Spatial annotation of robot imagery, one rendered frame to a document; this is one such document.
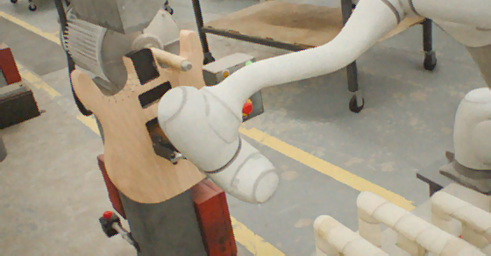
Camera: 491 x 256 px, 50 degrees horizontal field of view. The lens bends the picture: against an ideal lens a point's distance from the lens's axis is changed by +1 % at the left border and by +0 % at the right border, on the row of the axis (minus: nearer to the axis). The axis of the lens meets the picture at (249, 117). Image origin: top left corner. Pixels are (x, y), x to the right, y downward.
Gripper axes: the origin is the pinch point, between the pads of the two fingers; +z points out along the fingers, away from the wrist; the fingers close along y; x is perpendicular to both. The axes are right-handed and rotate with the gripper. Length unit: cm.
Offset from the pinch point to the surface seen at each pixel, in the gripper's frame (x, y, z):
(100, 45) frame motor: 21.8, -2.1, 20.1
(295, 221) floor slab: -115, 73, 67
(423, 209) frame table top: -20, 30, -53
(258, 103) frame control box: -15.9, 38.8, 17.4
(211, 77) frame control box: -1.0, 26.5, 19.8
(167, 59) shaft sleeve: 16.4, 7.7, 3.3
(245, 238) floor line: -112, 47, 76
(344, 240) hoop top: 11, -10, -74
